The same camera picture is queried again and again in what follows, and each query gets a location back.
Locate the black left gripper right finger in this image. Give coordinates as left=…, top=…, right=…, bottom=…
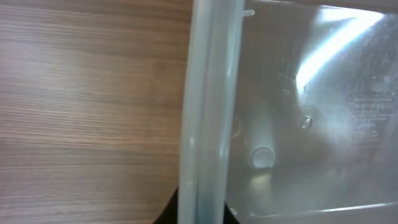
left=223, top=203, right=240, bottom=224

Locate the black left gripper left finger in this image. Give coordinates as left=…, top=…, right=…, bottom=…
left=153, top=187, right=178, bottom=224

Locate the clear plastic container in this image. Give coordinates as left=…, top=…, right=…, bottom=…
left=178, top=0, right=397, bottom=223

